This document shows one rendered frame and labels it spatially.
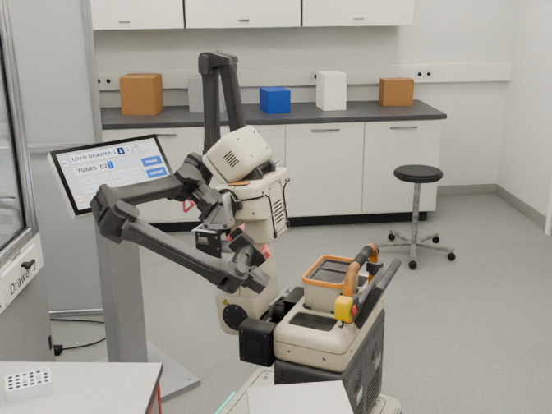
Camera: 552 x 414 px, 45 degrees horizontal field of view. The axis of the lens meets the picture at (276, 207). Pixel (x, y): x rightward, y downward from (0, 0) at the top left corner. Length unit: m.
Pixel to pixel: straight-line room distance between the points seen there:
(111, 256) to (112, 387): 1.18
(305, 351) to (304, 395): 0.25
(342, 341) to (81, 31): 2.27
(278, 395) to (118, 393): 0.46
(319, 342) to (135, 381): 0.57
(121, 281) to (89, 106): 1.05
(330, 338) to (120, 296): 1.37
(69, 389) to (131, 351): 1.33
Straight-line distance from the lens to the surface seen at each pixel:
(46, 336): 2.89
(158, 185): 2.04
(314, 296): 2.25
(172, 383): 3.35
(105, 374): 2.10
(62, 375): 2.13
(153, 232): 1.85
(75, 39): 3.71
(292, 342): 2.16
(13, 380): 2.08
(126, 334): 3.31
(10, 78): 2.56
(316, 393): 1.95
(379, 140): 5.22
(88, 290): 4.08
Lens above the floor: 1.86
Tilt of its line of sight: 19 degrees down
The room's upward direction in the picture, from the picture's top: straight up
